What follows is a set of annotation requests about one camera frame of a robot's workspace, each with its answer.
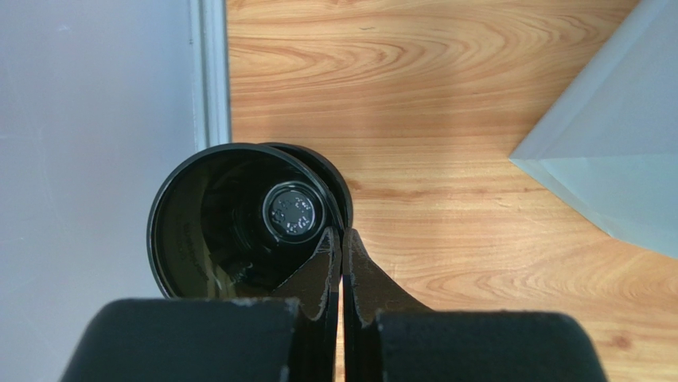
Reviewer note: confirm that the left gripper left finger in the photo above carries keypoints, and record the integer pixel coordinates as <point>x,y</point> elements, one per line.
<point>315,288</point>

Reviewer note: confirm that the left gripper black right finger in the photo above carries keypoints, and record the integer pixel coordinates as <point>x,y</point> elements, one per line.
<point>367,292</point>

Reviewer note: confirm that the translucent dark plastic cup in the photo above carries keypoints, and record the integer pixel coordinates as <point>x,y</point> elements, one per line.
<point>236,220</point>

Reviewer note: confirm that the white paper bag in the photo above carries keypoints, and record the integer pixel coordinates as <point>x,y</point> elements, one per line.
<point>608,146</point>

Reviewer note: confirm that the black coffee cup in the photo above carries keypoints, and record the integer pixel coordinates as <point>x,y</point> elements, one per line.
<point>327,171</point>

